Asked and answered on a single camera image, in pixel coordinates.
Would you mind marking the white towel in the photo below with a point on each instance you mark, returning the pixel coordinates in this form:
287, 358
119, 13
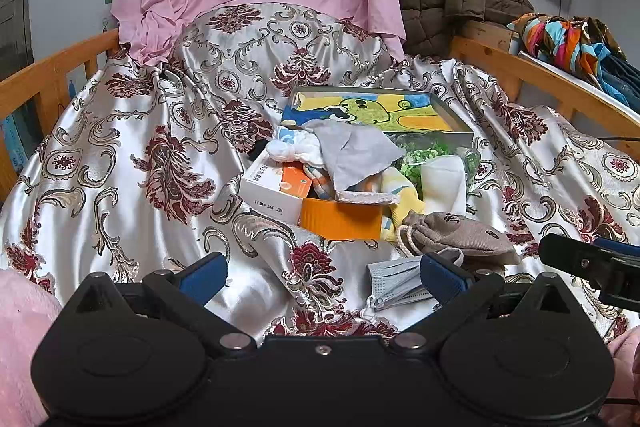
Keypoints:
443, 185

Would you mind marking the blue jeans pile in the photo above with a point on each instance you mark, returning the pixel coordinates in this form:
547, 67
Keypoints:
624, 77

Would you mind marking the green candy bag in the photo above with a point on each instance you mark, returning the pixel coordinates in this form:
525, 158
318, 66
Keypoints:
423, 147

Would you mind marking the white orange medicine box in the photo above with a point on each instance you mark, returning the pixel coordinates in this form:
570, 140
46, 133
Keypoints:
276, 190

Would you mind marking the white blue baby cloth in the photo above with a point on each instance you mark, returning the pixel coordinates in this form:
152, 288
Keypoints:
290, 145

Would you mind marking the blue surgical face mask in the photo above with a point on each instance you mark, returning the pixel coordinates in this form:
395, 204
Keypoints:
407, 280

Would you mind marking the white sponge pad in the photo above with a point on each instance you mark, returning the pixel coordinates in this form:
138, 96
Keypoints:
367, 198

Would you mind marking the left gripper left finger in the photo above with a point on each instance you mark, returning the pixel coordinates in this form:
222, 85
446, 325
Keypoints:
181, 298

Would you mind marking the orange silicone cup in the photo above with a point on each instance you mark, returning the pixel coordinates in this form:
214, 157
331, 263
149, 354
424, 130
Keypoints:
338, 221

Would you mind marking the beige drawstring pouch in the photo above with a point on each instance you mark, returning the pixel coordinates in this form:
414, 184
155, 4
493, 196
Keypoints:
482, 246

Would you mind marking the yellow striped sock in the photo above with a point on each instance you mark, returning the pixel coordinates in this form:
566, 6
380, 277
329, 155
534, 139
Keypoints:
395, 183

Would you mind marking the colourful striped fabric bundle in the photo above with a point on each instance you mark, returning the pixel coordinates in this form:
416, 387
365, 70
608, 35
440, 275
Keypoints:
576, 46

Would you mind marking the metal tray with cartoon picture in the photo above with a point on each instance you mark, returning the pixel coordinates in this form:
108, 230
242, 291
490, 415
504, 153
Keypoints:
394, 112

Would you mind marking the black small object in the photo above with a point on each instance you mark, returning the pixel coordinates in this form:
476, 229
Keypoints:
257, 149

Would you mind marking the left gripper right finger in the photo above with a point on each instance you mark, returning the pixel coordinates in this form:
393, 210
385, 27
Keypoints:
461, 299

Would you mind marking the grey cloth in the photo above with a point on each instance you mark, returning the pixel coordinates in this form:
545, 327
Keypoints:
353, 152

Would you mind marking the pink fluffy fabric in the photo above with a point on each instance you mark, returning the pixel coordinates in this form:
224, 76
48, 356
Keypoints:
27, 312

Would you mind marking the silver floral satin bedspread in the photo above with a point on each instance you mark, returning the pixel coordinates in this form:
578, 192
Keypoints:
283, 279

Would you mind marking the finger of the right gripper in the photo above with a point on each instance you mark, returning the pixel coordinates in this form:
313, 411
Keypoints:
603, 269
617, 247

